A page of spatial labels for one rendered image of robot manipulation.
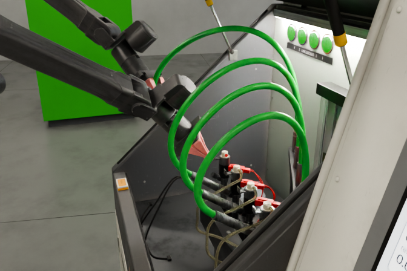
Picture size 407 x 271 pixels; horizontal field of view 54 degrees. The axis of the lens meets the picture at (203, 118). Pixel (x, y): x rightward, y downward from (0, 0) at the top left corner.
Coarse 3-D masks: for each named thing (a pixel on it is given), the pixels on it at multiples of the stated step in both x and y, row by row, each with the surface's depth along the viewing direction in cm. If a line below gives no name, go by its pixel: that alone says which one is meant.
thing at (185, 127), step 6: (174, 114) 93; (180, 120) 94; (186, 120) 95; (198, 120) 96; (162, 126) 94; (168, 126) 93; (180, 126) 94; (186, 126) 94; (192, 126) 96; (168, 132) 95; (180, 132) 94; (186, 132) 94; (174, 138) 95; (180, 138) 95; (186, 138) 94; (174, 144) 96
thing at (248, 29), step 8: (200, 32) 98; (208, 32) 97; (216, 32) 97; (248, 32) 96; (256, 32) 96; (192, 40) 98; (272, 40) 96; (176, 48) 99; (280, 48) 97; (168, 56) 100; (160, 64) 101; (288, 64) 98; (160, 72) 102; (296, 80) 99; (296, 120) 103
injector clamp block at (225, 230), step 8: (240, 200) 107; (216, 208) 103; (200, 216) 110; (208, 216) 102; (240, 216) 100; (216, 224) 97; (224, 224) 97; (216, 232) 97; (224, 232) 94; (240, 232) 99; (216, 240) 98; (232, 240) 91; (240, 240) 91; (216, 248) 99; (224, 248) 92; (232, 248) 89; (224, 256) 93
